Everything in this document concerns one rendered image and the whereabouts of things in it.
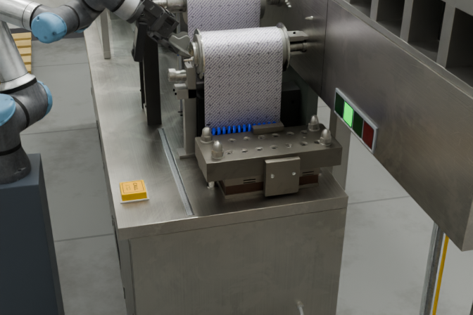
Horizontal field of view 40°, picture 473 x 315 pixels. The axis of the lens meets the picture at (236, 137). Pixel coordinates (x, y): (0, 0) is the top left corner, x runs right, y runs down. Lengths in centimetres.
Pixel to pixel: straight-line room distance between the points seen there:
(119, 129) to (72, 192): 143
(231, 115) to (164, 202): 33
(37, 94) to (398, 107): 111
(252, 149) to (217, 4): 50
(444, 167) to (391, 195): 231
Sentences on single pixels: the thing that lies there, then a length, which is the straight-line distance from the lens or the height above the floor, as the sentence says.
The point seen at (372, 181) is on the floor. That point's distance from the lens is 376.
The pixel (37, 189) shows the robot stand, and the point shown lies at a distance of 201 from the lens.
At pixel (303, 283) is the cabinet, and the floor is 60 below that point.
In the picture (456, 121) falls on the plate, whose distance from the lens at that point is 129.
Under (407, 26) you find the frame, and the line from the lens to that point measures 144.
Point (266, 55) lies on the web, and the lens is 190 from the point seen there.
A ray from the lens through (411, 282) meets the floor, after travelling 308.
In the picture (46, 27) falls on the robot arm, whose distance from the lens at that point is 171.
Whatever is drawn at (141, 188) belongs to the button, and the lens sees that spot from 188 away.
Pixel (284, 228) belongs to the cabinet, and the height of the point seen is 82.
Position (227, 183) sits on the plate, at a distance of 183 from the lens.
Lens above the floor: 191
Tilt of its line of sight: 28 degrees down
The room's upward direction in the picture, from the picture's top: 1 degrees clockwise
